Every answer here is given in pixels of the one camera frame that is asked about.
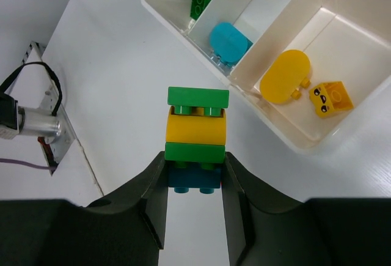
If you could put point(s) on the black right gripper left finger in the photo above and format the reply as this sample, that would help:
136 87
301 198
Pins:
124 227

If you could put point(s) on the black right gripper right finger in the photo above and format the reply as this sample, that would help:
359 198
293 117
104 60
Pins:
266 227

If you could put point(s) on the bee lego stack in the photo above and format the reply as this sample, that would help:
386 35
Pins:
196 134

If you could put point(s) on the yellow face lego brick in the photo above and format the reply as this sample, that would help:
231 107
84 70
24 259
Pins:
330 99

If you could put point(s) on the yellow curved lego brick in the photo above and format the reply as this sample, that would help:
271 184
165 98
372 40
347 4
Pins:
289 73

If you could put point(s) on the teal green lego stack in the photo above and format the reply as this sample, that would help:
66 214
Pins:
229 43

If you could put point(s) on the white divided container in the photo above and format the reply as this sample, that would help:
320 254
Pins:
345 40

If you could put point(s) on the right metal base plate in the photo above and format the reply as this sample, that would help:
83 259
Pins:
42 118

